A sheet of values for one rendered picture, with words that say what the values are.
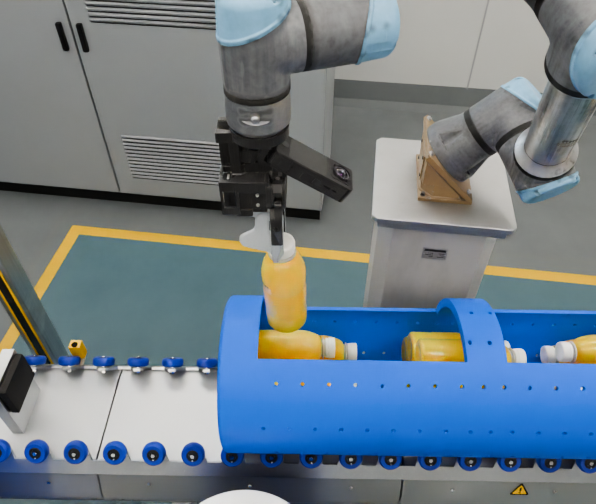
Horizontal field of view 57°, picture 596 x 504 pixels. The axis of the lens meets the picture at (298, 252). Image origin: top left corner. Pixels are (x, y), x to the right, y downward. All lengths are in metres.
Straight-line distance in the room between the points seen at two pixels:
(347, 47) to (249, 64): 0.11
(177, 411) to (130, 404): 0.10
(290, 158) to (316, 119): 1.87
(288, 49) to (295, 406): 0.56
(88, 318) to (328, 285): 1.10
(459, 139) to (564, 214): 2.07
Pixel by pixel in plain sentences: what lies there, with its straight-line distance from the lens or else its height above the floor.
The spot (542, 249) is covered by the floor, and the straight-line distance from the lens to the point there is 3.04.
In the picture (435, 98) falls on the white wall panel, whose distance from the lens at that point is 3.91.
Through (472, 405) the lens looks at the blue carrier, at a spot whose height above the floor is 1.18.
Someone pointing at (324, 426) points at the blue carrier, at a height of 1.14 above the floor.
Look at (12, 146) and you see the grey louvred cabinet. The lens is 3.21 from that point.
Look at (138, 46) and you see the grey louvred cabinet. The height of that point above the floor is 0.92.
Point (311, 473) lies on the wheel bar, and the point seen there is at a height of 0.92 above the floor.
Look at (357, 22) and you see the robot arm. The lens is 0.62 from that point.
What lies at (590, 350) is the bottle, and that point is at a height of 1.12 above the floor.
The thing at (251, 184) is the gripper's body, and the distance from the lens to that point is 0.68.
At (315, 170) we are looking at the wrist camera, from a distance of 0.68.
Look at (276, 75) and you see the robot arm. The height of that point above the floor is 1.70.
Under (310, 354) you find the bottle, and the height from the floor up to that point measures 1.11.
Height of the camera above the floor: 1.99
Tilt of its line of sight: 46 degrees down
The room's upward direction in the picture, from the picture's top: straight up
